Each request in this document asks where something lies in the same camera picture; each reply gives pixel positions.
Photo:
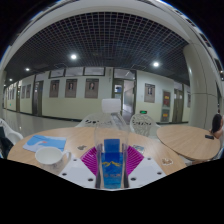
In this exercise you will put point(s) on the green exit sign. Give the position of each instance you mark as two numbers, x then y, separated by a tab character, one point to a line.
143	112

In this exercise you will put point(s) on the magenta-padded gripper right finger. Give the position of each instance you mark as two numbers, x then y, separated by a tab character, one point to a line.
146	169

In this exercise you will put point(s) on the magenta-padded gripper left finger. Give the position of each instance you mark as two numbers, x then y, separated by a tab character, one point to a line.
77	170

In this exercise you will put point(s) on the white plastic armchair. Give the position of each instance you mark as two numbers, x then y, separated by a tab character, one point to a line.
12	135

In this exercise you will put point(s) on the blue and white pamphlet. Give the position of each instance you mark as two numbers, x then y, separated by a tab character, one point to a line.
40	142

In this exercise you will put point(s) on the framed wall pictures group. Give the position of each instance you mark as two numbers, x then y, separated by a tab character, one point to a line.
91	88

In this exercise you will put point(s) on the black bag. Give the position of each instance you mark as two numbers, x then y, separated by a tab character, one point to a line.
4	144

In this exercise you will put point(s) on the white plastic lattice chair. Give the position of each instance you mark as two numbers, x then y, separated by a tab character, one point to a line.
87	120
143	124

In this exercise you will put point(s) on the person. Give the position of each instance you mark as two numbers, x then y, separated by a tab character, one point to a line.
217	124

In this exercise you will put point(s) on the small foil packet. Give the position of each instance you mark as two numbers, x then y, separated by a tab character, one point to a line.
138	148

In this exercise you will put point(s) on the clear water bottle blue label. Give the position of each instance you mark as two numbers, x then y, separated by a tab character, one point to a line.
111	163

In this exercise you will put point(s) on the round ceiling lights group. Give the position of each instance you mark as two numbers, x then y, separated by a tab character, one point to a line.
73	56

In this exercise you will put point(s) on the white ceramic mug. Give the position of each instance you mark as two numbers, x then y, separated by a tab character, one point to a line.
50	156

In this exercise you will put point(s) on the round wooden side table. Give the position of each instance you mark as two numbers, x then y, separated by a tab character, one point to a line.
186	140

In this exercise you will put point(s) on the black phone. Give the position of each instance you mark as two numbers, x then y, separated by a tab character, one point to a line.
209	136

